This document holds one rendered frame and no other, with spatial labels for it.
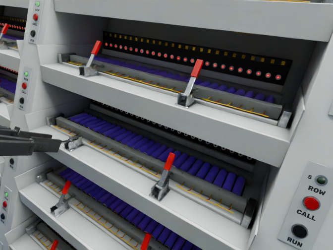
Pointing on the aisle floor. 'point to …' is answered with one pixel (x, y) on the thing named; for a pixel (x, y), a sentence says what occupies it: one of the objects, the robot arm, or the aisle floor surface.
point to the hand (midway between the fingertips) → (40, 142)
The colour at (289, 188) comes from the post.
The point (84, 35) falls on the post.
